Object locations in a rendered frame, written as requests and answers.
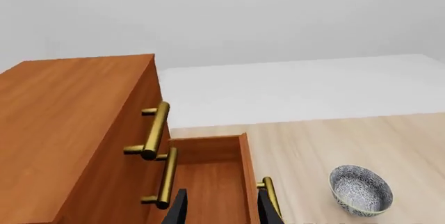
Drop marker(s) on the closed wooden drawer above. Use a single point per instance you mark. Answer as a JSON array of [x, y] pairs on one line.
[[137, 119], [114, 195]]

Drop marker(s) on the wooden cabinet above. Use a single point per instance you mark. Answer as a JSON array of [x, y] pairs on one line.
[[59, 130]]

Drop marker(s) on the open wooden drawer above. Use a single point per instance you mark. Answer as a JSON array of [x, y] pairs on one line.
[[212, 174]]

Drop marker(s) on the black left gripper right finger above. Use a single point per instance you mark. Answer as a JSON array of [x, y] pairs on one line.
[[269, 211]]

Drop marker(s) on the blue patterned bowl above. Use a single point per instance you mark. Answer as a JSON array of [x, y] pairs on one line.
[[361, 191]]

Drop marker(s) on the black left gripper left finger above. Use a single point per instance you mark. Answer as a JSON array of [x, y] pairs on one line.
[[178, 212]]

